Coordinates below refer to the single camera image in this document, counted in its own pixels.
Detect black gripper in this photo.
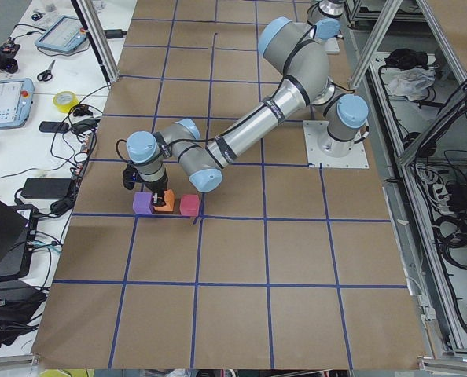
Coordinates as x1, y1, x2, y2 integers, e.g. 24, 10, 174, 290
145, 176, 168, 207

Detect orange foam cube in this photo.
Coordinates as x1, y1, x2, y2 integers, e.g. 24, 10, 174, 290
153, 189, 175, 213

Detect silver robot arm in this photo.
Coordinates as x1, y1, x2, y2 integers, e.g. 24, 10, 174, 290
307, 0, 345, 41
123, 16, 369, 207

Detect purple foam cube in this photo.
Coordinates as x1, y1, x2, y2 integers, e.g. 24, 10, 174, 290
132, 192, 154, 215

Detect red foam cube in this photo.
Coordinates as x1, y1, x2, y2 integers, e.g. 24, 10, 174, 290
179, 194, 200, 217

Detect black power adapter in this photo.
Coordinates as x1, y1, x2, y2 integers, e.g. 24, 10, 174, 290
21, 178, 72, 199

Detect yellow tape roll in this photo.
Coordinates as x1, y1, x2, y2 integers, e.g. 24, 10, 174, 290
53, 90, 79, 114

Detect black laptop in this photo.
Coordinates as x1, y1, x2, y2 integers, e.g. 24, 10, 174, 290
0, 201, 38, 281

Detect near teach pendant tablet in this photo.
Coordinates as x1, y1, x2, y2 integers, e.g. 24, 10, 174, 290
0, 78, 35, 130

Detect teach pendant tablet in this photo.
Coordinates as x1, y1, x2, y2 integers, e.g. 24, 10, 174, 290
35, 16, 86, 54
0, 78, 35, 130

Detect far teach pendant tablet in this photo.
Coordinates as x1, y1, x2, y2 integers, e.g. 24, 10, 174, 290
35, 16, 86, 54

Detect white crumpled cloth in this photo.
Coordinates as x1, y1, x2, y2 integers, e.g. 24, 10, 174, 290
387, 68, 436, 101

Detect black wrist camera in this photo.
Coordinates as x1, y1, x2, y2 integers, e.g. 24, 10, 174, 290
122, 164, 142, 190

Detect black handled scissors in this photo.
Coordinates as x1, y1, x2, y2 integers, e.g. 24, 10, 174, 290
36, 60, 56, 82

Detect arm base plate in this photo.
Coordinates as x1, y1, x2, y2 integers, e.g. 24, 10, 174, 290
303, 120, 370, 169
323, 38, 340, 55

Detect aluminium frame post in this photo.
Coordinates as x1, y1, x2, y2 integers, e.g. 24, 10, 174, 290
71, 0, 119, 86

